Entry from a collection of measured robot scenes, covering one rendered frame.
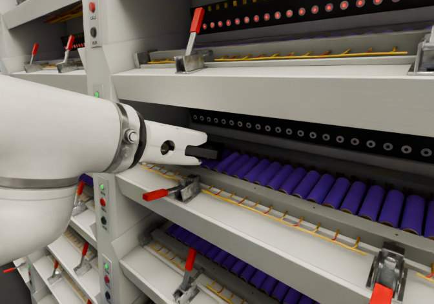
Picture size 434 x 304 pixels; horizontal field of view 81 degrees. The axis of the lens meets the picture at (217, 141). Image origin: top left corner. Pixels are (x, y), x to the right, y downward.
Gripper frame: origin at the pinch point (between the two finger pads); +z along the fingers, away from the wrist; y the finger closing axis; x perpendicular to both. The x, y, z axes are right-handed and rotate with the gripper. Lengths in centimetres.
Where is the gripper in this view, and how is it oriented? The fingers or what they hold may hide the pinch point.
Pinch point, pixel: (206, 148)
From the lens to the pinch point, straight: 43.6
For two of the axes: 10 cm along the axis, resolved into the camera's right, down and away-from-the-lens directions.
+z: 6.2, 1.0, 7.8
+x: -2.0, 9.8, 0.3
